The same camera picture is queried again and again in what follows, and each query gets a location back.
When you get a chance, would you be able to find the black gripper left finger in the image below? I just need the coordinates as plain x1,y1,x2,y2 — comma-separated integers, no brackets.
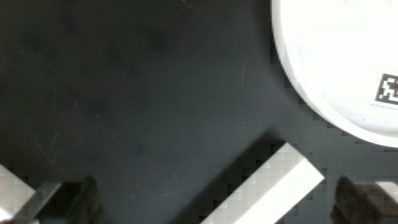
14,177,103,224

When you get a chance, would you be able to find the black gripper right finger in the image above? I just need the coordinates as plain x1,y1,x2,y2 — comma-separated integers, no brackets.
330,176,398,224

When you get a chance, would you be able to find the white round table top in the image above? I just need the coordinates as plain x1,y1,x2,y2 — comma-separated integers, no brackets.
272,0,398,148

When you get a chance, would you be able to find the white left border bar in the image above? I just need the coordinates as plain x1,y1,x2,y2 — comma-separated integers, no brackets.
0,165,35,222

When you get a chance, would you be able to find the white border bar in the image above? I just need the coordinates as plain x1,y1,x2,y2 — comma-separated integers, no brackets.
200,143,325,224
0,165,35,222

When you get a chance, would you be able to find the white right border bar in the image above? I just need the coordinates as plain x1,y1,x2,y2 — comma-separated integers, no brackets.
200,143,325,224

